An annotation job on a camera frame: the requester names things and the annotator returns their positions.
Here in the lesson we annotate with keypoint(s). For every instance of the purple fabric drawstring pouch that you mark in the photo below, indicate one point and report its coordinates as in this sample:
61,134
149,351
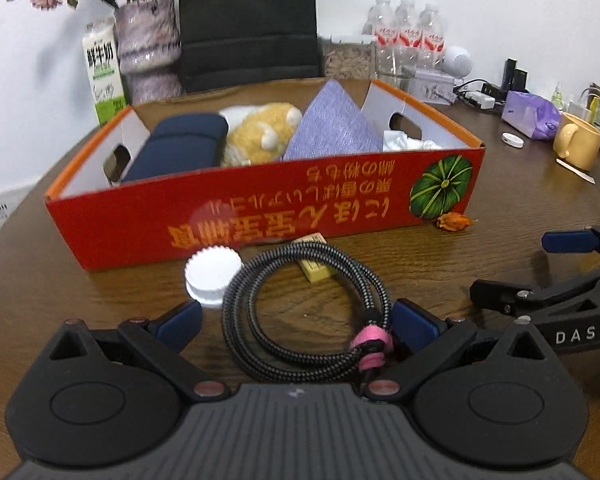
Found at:
333,125

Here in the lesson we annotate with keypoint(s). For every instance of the white ribbed bottle cap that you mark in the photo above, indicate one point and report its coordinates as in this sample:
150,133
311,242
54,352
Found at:
208,273

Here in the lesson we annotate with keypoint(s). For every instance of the clear water bottle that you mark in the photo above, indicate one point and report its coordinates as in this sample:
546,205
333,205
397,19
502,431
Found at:
432,39
408,39
381,24

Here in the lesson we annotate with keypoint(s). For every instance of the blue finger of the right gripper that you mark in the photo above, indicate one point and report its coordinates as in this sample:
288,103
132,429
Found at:
569,242

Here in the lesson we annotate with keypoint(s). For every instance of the left clear water bottle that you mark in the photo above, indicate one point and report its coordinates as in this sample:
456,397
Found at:
381,24

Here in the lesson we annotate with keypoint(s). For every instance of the navy blue zip case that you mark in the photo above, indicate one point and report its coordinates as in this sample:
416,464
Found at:
178,144

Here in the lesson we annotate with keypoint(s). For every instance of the right clear water bottle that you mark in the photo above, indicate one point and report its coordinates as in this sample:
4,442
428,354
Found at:
432,39

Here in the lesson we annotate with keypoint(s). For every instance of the black upright device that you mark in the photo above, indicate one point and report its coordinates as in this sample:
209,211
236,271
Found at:
514,78

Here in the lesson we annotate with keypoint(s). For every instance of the white tissue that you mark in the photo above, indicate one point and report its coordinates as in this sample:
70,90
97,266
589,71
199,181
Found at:
399,141

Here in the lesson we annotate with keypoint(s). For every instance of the empty clear glass jar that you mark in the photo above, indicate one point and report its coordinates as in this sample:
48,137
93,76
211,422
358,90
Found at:
395,72

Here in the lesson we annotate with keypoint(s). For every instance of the yellow ceramic mug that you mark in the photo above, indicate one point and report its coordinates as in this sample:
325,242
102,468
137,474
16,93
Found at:
577,142

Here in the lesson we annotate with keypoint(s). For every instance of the black paper shopping bag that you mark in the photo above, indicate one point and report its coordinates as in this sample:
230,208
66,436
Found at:
226,43

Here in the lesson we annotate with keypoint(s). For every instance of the purple tissue pack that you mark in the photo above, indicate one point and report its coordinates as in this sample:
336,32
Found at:
533,116

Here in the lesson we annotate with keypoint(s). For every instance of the yellow rectangular eraser block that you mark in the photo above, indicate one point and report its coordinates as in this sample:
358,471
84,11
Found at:
314,271

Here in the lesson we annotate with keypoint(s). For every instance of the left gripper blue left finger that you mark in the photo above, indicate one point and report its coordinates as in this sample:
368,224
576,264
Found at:
178,327

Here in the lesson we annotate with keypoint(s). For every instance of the white board against wall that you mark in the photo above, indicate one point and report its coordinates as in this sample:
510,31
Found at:
11,199

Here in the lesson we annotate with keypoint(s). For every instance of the small white round disc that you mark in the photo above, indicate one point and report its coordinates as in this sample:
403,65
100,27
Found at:
512,140

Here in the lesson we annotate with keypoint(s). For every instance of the middle clear water bottle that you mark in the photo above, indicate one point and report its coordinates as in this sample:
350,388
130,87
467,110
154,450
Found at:
408,39

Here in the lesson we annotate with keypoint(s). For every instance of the red orange cardboard box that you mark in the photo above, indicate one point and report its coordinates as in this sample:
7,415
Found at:
107,225

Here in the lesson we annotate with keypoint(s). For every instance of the green white milk carton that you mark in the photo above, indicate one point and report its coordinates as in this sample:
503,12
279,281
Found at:
103,69

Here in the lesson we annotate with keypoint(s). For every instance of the white charger plug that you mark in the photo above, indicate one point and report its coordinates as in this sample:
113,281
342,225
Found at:
480,100

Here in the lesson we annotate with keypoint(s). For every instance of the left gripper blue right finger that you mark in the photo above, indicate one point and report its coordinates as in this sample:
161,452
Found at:
414,326

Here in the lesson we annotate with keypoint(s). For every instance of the purple marbled ceramic vase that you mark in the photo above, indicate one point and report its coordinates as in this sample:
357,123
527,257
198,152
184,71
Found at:
149,49

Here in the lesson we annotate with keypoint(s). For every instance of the yellow white plush toy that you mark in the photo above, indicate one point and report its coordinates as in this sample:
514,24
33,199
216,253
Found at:
258,134

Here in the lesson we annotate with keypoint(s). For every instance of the clear container with seeds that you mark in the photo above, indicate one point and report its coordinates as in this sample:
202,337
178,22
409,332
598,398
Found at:
348,57

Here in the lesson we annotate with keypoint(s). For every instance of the white paper stick packet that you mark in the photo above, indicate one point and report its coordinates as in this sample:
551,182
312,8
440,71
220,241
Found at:
581,174

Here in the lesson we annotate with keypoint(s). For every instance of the dried orange flower bud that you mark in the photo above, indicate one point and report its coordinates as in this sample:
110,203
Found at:
453,222

